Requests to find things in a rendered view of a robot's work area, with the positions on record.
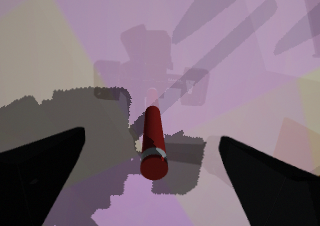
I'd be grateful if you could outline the red peg with white band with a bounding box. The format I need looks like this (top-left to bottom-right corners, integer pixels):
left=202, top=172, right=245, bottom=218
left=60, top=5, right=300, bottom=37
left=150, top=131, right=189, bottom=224
left=140, top=106, right=168, bottom=180

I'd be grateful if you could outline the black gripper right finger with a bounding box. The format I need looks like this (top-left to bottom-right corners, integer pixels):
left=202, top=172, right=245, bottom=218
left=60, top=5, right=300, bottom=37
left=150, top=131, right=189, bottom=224
left=218, top=136, right=320, bottom=226

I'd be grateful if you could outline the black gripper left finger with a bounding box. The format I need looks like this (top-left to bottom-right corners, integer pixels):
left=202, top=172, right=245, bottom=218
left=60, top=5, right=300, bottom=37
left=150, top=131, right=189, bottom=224
left=0, top=127, right=85, bottom=226

